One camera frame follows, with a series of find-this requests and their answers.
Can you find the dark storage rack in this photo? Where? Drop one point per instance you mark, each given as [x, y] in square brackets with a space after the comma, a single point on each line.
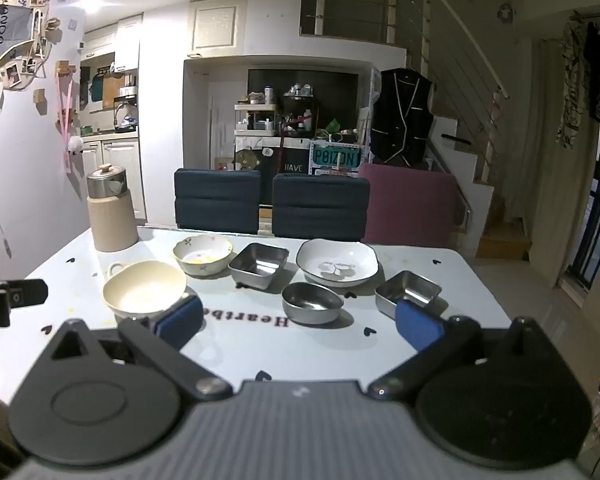
[300, 120]

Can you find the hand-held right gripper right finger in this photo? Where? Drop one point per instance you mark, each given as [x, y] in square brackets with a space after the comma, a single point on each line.
[417, 327]

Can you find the ceiling light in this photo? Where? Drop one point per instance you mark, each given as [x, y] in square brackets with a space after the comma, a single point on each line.
[91, 4]

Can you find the patterned hanging cloth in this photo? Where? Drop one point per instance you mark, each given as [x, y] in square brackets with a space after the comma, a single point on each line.
[575, 105]

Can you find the dark balcony door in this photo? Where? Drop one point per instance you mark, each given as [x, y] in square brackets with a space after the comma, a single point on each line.
[587, 240]

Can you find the beige thermos jug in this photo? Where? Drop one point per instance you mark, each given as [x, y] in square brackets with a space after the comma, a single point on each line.
[112, 220]

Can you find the pink ribbon with white pompom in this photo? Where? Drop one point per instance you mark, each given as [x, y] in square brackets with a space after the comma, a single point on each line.
[75, 144]

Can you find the white kitchen cabinets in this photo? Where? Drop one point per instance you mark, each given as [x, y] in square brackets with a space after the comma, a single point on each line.
[122, 175]
[127, 42]

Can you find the staircase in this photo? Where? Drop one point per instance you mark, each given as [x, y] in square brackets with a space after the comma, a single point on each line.
[505, 245]

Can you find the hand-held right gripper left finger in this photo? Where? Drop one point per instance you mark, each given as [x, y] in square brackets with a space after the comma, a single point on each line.
[180, 322]

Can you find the white overhead cabinet door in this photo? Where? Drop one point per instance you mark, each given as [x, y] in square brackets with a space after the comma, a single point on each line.
[219, 25]

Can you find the square steel container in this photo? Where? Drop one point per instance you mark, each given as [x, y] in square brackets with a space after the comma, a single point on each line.
[407, 287]

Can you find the navy dining chair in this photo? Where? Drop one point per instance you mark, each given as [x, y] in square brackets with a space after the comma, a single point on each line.
[215, 200]
[320, 207]

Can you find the oval steel bowl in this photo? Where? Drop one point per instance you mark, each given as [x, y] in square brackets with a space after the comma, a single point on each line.
[310, 305]

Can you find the white lower kitchen cabinets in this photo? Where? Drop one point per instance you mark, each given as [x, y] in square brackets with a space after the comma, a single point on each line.
[122, 175]

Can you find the beige curtain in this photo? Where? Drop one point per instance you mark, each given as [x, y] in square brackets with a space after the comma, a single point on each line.
[560, 185]

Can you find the teal plate sign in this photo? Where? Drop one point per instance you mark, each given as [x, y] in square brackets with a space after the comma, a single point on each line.
[335, 156]

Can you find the white upper kitchen cabinets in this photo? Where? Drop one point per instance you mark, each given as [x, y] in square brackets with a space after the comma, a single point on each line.
[127, 42]

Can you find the floral ceramic bowl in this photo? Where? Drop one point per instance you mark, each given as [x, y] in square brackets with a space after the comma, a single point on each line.
[202, 260]

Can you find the rectangular steel container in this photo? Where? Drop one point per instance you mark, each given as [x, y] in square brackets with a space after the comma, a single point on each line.
[257, 265]

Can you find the white shelf cart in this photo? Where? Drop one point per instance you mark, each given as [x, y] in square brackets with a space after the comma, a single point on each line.
[255, 132]

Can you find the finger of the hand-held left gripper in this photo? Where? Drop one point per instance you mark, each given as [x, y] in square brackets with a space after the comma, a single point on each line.
[25, 294]

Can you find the stair railing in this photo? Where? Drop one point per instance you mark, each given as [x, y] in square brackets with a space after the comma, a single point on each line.
[495, 110]

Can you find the white plate with dark rim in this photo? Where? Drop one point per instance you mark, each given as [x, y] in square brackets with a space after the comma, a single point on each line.
[337, 260]

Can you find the black vest with white trim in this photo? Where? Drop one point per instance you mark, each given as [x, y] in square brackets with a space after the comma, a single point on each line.
[400, 110]

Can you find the wall photo display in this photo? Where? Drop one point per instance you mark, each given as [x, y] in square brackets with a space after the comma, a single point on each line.
[10, 35]

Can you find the green bag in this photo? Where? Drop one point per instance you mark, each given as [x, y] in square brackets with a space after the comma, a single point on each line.
[97, 87]

